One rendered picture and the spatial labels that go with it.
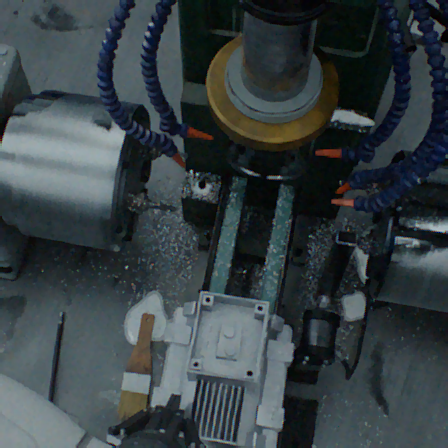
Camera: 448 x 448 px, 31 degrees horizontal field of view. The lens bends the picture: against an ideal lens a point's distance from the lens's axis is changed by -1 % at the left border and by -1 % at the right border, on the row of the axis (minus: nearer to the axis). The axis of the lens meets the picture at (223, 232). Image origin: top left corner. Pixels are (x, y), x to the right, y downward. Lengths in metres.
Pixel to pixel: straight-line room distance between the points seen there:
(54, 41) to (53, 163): 0.61
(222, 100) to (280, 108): 0.08
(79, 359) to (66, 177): 0.40
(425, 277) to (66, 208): 0.56
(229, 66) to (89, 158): 0.29
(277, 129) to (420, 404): 0.66
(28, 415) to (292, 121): 0.51
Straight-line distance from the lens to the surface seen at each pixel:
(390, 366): 1.53
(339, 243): 1.10
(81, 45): 1.82
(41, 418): 0.82
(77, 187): 1.26
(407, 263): 1.25
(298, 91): 1.06
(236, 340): 1.17
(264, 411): 1.20
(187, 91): 1.32
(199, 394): 1.18
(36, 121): 1.30
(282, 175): 1.45
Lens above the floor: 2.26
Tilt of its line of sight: 67 degrees down
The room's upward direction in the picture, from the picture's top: 1 degrees clockwise
